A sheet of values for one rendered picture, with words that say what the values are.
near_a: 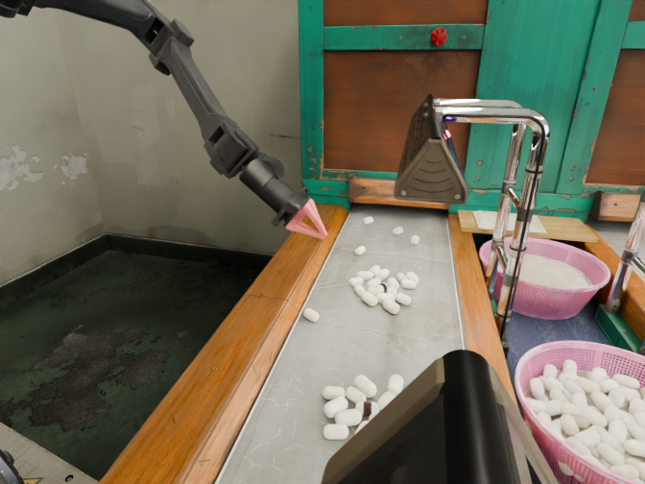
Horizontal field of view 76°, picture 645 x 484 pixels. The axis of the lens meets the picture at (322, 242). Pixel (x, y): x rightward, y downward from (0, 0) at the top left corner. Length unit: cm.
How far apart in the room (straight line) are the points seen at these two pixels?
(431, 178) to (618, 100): 92
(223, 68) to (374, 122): 124
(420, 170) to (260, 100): 185
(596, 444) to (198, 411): 51
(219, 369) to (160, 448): 14
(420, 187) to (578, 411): 40
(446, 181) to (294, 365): 38
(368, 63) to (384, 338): 79
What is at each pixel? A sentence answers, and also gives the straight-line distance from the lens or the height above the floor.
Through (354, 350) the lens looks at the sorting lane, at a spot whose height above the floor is 74.
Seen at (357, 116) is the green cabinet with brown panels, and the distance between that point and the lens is 127.
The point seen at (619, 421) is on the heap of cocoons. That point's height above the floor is 74.
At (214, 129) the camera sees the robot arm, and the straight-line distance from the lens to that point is 86.
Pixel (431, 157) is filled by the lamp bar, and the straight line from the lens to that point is 46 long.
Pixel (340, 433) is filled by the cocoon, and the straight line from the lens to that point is 57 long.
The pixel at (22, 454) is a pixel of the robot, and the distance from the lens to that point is 109.
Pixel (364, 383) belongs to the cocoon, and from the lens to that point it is 63.
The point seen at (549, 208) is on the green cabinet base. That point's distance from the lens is 135.
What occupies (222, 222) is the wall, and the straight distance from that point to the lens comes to 255.
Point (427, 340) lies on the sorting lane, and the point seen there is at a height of 74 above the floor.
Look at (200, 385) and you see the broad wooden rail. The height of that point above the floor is 76.
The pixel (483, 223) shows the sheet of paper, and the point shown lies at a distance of 120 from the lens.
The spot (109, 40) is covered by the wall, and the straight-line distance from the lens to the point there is 274.
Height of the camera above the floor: 119
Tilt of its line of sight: 24 degrees down
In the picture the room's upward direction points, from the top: straight up
